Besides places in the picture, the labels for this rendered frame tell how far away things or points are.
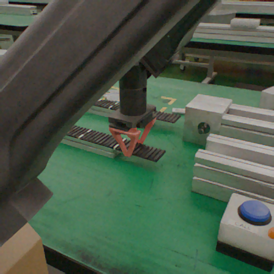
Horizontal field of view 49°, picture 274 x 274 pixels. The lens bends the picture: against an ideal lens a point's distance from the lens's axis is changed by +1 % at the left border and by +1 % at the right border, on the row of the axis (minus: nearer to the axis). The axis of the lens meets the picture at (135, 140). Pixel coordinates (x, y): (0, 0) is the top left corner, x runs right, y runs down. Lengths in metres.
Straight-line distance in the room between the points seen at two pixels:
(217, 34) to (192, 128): 1.47
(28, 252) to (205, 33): 1.97
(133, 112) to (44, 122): 0.45
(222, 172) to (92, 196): 0.25
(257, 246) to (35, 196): 0.35
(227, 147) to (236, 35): 1.60
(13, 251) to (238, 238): 0.30
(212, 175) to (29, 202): 0.42
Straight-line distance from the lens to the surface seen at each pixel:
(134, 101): 0.59
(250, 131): 0.73
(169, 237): 0.51
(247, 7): 3.99
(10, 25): 2.97
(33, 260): 0.41
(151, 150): 0.67
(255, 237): 0.46
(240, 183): 0.56
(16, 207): 0.19
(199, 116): 0.74
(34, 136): 0.16
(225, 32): 2.16
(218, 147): 0.62
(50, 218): 0.56
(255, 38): 2.14
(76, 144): 0.75
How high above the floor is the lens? 1.15
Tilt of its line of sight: 29 degrees down
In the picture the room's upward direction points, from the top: straight up
